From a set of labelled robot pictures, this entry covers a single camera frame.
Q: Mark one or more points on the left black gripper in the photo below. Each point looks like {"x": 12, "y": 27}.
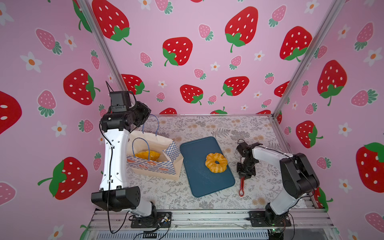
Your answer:
{"x": 144, "y": 111}

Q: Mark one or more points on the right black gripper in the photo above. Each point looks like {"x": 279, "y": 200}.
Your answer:
{"x": 246, "y": 165}

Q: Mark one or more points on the red handled metal tongs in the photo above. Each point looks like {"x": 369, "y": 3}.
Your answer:
{"x": 242, "y": 184}

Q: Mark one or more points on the large glazed ring pastry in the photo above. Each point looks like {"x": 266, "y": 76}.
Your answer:
{"x": 216, "y": 163}

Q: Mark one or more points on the checkered paper bag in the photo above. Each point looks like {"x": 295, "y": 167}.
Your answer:
{"x": 169, "y": 163}

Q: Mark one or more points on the croissant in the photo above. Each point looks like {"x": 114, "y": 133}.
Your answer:
{"x": 148, "y": 155}

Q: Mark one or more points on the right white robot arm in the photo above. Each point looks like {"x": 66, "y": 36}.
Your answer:
{"x": 298, "y": 176}

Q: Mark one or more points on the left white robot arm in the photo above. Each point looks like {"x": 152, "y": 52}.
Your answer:
{"x": 114, "y": 192}

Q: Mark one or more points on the teal plastic tray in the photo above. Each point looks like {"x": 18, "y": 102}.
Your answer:
{"x": 202, "y": 181}

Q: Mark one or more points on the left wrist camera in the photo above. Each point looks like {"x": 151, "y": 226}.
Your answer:
{"x": 121, "y": 101}

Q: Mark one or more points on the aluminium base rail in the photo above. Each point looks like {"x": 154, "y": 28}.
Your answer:
{"x": 300, "y": 224}

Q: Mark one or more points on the left aluminium corner post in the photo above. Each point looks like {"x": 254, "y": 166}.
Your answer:
{"x": 107, "y": 22}

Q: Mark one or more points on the aluminium corner post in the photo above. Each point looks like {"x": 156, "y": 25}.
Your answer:
{"x": 321, "y": 33}
{"x": 107, "y": 22}

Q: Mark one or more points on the right aluminium corner post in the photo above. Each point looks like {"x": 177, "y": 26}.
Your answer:
{"x": 321, "y": 33}

